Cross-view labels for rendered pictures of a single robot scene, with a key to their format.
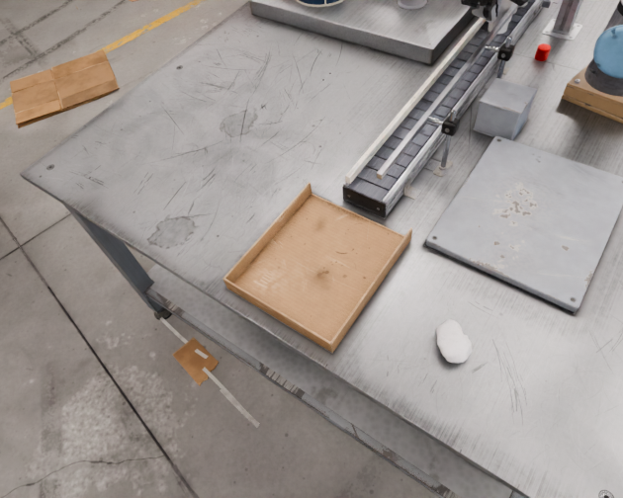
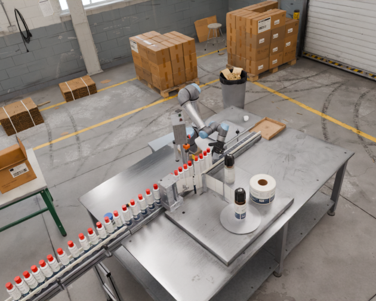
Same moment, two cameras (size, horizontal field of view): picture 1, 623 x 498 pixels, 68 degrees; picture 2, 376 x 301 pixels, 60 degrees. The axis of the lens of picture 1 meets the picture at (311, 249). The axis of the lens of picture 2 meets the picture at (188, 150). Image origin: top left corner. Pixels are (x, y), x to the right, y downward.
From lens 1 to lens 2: 3.68 m
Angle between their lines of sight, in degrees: 89
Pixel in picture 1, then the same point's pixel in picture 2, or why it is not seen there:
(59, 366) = (364, 201)
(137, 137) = (321, 157)
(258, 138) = (283, 153)
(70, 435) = (348, 184)
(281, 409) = not seen: hidden behind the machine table
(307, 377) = not seen: hidden behind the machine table
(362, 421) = not seen: hidden behind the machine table
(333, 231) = (264, 133)
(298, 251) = (271, 131)
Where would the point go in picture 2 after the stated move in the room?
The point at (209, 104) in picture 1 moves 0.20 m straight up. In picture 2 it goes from (301, 165) to (304, 147)
